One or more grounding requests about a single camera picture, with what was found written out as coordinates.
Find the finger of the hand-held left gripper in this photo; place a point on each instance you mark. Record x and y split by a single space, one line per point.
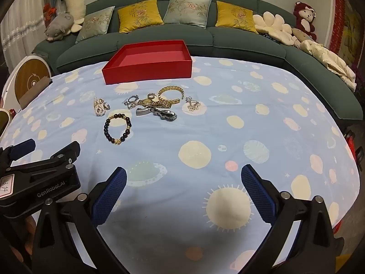
22 147
67 151

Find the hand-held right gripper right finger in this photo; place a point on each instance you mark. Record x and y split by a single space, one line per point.
258 194

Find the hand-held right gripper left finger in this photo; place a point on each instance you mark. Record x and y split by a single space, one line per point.
109 197

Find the gold wristwatch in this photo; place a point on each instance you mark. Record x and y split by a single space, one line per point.
159 102

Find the red cardboard box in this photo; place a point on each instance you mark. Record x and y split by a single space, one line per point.
142 74

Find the flower drop earring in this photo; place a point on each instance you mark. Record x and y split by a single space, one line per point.
131 106
193 107

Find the brown cardboard piece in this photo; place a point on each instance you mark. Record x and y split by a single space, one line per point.
34 92

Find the round white wooden device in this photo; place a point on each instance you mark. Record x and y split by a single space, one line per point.
28 71

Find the blue planet print tablecloth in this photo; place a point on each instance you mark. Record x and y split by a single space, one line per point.
199 125

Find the red object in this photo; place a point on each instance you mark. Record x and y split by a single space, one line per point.
352 151

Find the grey plush toy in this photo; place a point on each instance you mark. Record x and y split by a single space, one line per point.
60 24

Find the white curtain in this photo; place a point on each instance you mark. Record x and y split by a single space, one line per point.
25 20

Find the pale green embroidered pillow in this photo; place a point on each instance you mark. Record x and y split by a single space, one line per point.
186 10
95 24

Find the red curtain bow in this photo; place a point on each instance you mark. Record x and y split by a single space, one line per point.
50 9

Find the cream quilt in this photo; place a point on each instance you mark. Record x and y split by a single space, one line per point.
328 60

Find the green sofa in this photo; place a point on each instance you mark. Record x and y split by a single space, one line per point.
242 42

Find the yellow embroidered pillow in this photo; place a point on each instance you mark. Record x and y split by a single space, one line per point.
139 17
233 15

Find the small tan cushion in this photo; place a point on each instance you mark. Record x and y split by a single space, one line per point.
300 34

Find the red monkey plush toy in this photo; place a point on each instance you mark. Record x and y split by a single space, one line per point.
305 17

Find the red wall scroll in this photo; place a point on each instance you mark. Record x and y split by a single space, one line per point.
338 20

